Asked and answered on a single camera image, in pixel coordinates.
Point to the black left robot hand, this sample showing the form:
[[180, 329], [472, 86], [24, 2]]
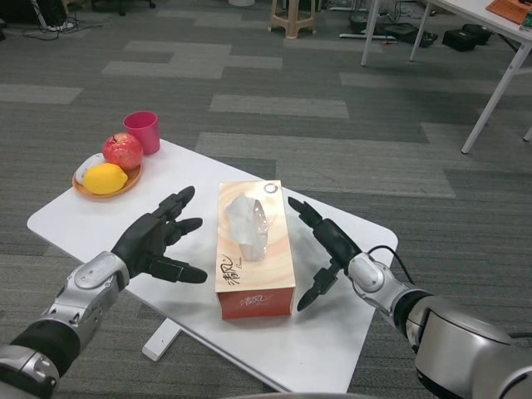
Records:
[[139, 245]]

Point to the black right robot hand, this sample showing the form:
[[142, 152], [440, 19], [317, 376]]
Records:
[[338, 243]]

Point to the wood-print tissue box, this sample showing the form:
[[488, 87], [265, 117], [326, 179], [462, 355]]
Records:
[[274, 266]]

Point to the white tissue sheet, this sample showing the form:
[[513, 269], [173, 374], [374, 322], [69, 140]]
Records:
[[245, 224]]

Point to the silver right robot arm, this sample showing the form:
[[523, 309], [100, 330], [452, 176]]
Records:
[[457, 345]]

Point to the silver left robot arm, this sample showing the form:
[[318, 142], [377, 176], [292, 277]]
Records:
[[83, 287]]

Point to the orange plate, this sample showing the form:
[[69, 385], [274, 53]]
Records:
[[133, 183]]

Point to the yellow lemon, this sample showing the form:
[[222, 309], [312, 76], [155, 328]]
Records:
[[106, 178]]

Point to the white rounded object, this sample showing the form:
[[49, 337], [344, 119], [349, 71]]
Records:
[[89, 166]]

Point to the red apple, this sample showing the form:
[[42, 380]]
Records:
[[122, 151]]

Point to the white table base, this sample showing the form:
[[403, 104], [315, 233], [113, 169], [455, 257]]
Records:
[[160, 341]]

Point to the pink plastic cup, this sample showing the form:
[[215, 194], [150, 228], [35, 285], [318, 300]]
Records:
[[145, 135]]

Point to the black flat case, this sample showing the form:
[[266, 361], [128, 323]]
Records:
[[409, 34]]

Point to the beige plastic stool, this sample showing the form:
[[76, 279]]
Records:
[[291, 18]]

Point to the white power strip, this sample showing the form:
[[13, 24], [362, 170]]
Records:
[[61, 26]]

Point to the black bag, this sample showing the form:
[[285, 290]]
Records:
[[465, 37]]

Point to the black trash bin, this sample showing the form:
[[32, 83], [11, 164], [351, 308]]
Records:
[[2, 29]]

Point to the long white table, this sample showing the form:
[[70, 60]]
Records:
[[478, 12]]

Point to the orange tray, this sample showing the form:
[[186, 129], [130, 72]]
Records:
[[511, 10]]

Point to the water bottle green label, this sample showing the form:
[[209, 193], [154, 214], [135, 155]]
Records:
[[528, 23]]

